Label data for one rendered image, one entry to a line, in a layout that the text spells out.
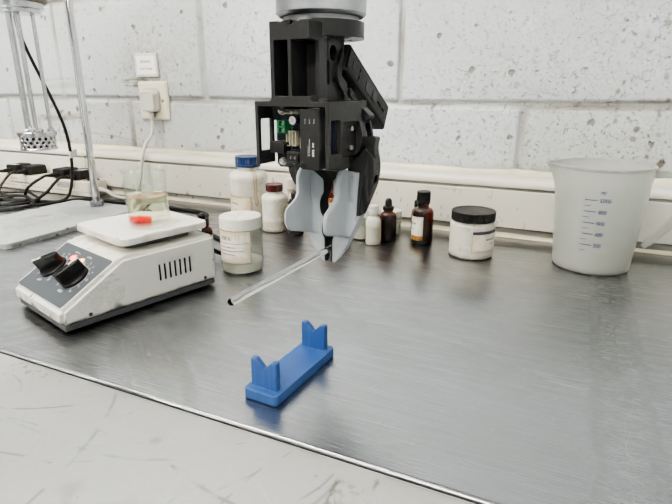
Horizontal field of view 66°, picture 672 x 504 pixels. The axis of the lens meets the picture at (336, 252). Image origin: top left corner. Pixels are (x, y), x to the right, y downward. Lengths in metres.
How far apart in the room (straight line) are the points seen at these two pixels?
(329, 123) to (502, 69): 0.60
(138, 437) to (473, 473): 0.25
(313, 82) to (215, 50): 0.78
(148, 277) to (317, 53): 0.34
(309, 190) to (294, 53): 0.13
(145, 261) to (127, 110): 0.79
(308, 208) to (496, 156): 0.55
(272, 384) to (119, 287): 0.25
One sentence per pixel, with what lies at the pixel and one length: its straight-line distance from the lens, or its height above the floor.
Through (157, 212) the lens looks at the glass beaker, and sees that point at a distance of 0.66.
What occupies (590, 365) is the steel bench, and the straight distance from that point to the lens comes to 0.56.
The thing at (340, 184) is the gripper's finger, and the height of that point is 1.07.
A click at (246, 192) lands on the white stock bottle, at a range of 0.97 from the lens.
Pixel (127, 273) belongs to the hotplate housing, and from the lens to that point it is 0.63.
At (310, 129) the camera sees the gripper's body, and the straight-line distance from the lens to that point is 0.42.
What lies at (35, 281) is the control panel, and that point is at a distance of 0.70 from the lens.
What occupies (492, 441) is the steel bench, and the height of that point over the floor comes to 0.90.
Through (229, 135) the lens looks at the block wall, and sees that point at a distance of 1.19.
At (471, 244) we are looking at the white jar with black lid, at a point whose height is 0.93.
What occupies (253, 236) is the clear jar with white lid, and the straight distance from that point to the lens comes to 0.72.
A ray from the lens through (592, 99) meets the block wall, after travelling 0.96.
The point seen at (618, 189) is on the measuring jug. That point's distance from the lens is 0.77.
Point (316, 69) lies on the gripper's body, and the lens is 0.43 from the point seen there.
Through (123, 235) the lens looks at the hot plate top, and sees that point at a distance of 0.65.
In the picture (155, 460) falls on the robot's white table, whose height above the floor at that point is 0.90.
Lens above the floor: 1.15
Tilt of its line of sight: 18 degrees down
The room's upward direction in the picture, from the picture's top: straight up
